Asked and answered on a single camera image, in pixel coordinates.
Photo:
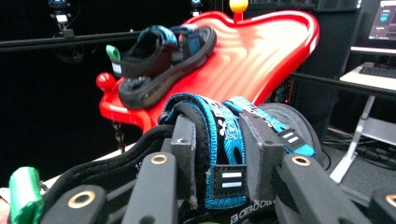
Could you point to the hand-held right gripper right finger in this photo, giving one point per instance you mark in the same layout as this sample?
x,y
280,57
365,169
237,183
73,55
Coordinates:
x,y
261,161

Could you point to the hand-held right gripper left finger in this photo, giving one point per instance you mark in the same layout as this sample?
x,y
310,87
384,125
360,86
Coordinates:
x,y
185,146

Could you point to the white desk with monitor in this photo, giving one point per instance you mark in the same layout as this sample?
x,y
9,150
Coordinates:
x,y
355,146

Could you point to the black keyboard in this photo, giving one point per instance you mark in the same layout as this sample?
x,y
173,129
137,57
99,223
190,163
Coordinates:
x,y
378,71

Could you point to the black horizontal bar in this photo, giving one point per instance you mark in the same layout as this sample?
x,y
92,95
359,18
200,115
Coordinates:
x,y
77,39

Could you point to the computer monitor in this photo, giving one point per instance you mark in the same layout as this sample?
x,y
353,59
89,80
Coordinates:
x,y
384,21

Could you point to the camera on stand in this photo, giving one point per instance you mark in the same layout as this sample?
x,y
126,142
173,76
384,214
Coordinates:
x,y
196,6
61,18

